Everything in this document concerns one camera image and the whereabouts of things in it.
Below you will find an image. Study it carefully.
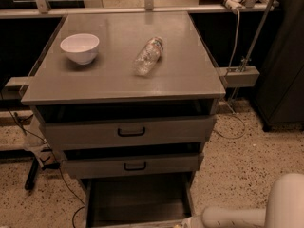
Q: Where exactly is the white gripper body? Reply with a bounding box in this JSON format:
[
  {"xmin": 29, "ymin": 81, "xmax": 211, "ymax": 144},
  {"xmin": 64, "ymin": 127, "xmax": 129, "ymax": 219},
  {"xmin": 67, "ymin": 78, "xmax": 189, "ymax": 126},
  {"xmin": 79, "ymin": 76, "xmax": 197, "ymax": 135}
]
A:
[{"xmin": 181, "ymin": 216, "xmax": 204, "ymax": 228}]

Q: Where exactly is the grey drawer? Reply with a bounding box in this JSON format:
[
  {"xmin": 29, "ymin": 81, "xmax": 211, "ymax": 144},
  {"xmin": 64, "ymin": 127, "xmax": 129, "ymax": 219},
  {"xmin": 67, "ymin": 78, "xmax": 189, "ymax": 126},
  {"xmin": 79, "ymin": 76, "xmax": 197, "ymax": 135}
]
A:
[
  {"xmin": 85, "ymin": 173, "xmax": 193, "ymax": 228},
  {"xmin": 64, "ymin": 153, "xmax": 203, "ymax": 179},
  {"xmin": 41, "ymin": 116, "xmax": 216, "ymax": 150}
]

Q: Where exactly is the grey bottom drawer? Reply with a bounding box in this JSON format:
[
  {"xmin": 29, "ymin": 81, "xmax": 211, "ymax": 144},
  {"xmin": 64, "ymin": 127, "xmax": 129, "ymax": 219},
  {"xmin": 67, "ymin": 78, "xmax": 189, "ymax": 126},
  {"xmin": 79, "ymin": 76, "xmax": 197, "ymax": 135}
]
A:
[{"xmin": 85, "ymin": 173, "xmax": 193, "ymax": 228}]

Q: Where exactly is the grey top drawer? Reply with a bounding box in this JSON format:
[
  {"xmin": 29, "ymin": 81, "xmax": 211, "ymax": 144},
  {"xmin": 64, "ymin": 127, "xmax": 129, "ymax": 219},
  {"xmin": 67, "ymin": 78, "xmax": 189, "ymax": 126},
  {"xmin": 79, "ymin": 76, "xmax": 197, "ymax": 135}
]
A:
[{"xmin": 41, "ymin": 116, "xmax": 216, "ymax": 150}]

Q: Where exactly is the clear plastic bottle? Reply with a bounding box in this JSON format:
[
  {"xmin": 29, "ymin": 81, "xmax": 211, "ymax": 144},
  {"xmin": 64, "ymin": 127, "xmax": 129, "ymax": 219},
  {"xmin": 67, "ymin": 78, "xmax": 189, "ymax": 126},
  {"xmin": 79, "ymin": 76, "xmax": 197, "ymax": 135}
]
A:
[{"xmin": 133, "ymin": 36, "xmax": 163, "ymax": 76}]

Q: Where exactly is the black metal stand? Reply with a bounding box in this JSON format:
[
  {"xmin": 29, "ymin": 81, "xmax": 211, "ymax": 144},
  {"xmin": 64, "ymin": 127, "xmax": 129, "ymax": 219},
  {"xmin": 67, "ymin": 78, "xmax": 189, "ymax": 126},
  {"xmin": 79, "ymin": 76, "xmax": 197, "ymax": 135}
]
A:
[{"xmin": 25, "ymin": 149, "xmax": 60, "ymax": 191}]

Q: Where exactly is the metal diagonal rod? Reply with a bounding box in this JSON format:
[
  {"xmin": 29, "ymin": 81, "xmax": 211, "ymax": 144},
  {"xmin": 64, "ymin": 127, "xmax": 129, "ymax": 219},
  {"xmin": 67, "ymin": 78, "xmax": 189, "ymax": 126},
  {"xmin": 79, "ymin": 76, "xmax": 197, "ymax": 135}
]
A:
[{"xmin": 227, "ymin": 0, "xmax": 275, "ymax": 106}]

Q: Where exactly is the grey middle drawer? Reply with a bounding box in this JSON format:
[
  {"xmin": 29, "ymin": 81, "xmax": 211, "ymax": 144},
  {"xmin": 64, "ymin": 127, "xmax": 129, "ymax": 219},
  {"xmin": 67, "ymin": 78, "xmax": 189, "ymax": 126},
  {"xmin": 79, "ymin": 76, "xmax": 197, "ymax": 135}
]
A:
[{"xmin": 64, "ymin": 153, "xmax": 203, "ymax": 179}]

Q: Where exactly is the grey drawer cabinet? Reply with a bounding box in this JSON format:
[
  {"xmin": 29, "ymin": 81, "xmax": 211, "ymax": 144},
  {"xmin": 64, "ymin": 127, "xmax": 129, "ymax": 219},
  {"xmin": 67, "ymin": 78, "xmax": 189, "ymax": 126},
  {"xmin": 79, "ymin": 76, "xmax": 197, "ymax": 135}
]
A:
[{"xmin": 22, "ymin": 12, "xmax": 224, "ymax": 228}]

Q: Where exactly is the white cable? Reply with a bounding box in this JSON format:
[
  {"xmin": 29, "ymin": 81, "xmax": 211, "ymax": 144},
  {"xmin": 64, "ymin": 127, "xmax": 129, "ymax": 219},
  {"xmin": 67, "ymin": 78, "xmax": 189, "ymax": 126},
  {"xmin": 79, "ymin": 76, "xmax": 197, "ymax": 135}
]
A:
[{"xmin": 212, "ymin": 9, "xmax": 247, "ymax": 141}]

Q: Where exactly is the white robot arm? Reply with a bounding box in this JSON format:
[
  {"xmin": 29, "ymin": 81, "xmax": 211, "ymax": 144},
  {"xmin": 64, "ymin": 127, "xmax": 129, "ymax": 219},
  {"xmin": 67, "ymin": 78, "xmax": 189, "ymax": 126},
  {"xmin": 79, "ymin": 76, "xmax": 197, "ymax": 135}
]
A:
[{"xmin": 180, "ymin": 173, "xmax": 304, "ymax": 228}]

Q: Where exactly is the black floor cable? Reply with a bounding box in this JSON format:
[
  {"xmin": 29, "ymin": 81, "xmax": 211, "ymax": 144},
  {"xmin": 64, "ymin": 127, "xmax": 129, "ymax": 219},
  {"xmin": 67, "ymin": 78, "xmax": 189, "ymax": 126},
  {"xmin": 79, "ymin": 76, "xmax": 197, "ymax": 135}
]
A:
[{"xmin": 0, "ymin": 92, "xmax": 86, "ymax": 228}]

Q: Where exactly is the white ceramic bowl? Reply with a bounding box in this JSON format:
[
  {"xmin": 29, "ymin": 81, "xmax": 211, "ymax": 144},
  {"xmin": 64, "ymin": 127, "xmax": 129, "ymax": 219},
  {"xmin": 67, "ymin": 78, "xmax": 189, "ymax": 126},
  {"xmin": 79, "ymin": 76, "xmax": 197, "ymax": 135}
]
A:
[{"xmin": 60, "ymin": 33, "xmax": 100, "ymax": 65}]

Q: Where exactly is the dark side cabinet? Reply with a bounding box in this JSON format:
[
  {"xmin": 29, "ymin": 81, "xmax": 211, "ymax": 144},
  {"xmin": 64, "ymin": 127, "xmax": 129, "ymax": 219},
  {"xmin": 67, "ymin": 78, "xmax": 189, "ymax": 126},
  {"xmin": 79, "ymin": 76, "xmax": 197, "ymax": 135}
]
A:
[{"xmin": 253, "ymin": 0, "xmax": 304, "ymax": 132}]

